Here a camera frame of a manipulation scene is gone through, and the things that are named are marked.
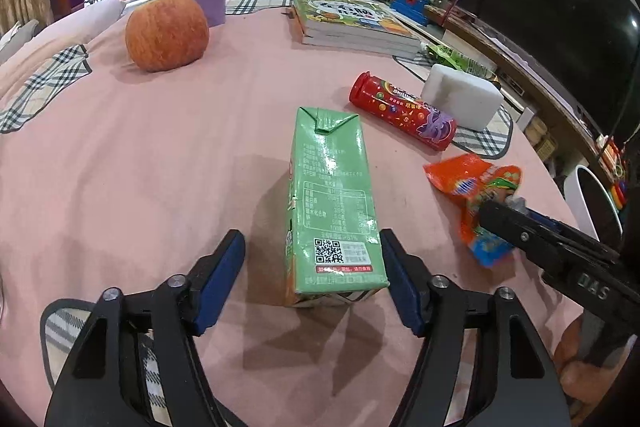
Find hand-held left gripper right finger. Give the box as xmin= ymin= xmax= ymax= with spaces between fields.
xmin=379 ymin=228 xmax=573 ymax=427

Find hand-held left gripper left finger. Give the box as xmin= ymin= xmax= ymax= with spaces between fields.
xmin=44 ymin=229 xmax=246 ymax=427

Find stack of books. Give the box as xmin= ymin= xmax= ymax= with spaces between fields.
xmin=291 ymin=0 xmax=421 ymax=42

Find white foam block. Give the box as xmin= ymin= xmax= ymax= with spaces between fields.
xmin=421 ymin=63 xmax=505 ymax=131

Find red apple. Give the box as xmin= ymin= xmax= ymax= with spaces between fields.
xmin=125 ymin=0 xmax=210 ymax=74

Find book with white pages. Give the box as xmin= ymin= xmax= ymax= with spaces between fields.
xmin=300 ymin=27 xmax=427 ymax=58

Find red candy tube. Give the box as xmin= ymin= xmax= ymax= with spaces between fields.
xmin=348 ymin=70 xmax=457 ymax=152

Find person's right hand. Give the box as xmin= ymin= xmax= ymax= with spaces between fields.
xmin=552 ymin=314 xmax=601 ymax=408

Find white trash bin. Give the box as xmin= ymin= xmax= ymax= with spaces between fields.
xmin=562 ymin=164 xmax=626 ymax=243

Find green snack packet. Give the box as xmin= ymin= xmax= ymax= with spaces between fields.
xmin=425 ymin=44 xmax=501 ymax=80

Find black television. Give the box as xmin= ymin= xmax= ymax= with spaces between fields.
xmin=447 ymin=0 xmax=640 ymax=148

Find orange snack wrapper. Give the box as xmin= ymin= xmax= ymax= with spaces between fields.
xmin=423 ymin=153 xmax=524 ymax=269

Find green drink carton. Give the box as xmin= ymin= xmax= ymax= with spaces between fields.
xmin=284 ymin=106 xmax=390 ymax=309

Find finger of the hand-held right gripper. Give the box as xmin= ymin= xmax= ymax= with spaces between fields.
xmin=477 ymin=199 xmax=621 ymax=269
xmin=506 ymin=196 xmax=601 ymax=241

